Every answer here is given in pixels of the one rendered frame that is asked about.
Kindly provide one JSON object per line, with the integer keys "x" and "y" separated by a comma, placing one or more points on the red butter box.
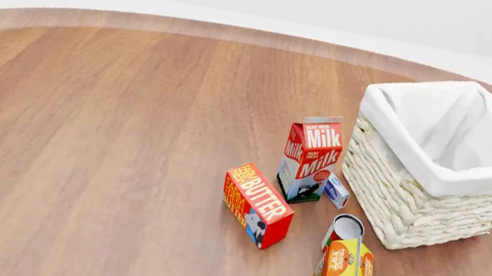
{"x": 259, "y": 205}

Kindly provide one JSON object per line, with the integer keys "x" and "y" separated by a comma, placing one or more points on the white woven wicker basket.
{"x": 416, "y": 210}

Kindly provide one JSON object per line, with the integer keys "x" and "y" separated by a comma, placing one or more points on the red and white tin can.
{"x": 346, "y": 228}

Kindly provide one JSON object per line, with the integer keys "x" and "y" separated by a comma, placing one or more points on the red and white milk carton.
{"x": 310, "y": 161}

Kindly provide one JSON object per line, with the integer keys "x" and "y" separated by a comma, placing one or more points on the small blue and white box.
{"x": 337, "y": 192}

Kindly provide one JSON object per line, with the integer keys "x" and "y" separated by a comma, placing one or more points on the white cloth basket liner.
{"x": 436, "y": 122}

